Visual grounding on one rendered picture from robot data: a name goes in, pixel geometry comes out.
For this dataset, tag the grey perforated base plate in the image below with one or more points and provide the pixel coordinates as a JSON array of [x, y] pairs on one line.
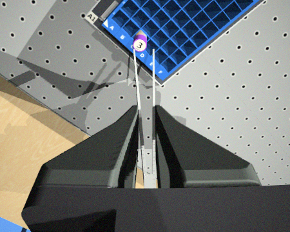
[[236, 93]]

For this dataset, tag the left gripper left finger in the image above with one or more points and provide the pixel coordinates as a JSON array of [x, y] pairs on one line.
[[100, 159]]

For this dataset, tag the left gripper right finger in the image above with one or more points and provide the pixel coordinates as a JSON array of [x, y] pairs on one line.
[[193, 161]]

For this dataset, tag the blue tube carrier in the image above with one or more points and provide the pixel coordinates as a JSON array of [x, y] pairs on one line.
[[175, 32]]

